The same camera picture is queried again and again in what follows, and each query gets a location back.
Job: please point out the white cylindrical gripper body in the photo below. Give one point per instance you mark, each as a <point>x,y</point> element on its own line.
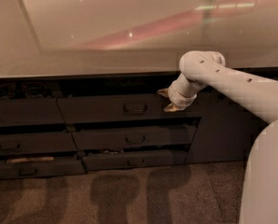
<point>178,98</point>

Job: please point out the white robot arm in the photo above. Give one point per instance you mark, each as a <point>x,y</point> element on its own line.
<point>259,95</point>

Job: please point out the dark grey cabinet door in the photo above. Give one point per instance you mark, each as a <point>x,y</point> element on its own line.
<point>226,132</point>

